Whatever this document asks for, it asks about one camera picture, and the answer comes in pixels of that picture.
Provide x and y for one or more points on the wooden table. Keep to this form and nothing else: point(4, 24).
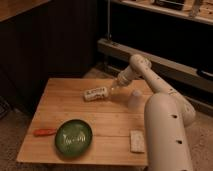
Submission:
point(111, 122)

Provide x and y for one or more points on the wooden shelf with items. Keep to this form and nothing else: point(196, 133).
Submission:
point(195, 10)

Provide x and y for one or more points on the vertical metal pole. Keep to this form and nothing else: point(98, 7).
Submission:
point(108, 19)

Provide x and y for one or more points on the green round plate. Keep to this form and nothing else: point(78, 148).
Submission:
point(73, 138)

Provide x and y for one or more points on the grey metal rail beam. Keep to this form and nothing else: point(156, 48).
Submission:
point(165, 67)

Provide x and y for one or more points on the beige rectangular sponge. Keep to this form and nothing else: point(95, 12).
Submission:
point(137, 142)

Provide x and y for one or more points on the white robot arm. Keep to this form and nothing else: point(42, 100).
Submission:
point(166, 114)

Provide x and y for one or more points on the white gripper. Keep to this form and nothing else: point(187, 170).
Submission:
point(125, 77)

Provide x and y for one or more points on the clear labelled plastic bottle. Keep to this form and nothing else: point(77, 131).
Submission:
point(98, 93)

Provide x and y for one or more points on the white paper cup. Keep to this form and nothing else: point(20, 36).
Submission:
point(135, 100)

